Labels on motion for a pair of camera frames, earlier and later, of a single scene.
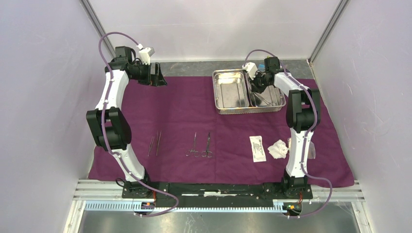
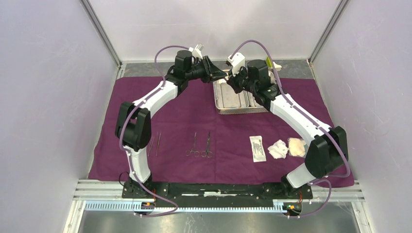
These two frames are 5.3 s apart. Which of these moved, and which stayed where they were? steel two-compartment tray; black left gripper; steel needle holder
Moved: black left gripper
Stayed: steel two-compartment tray; steel needle holder
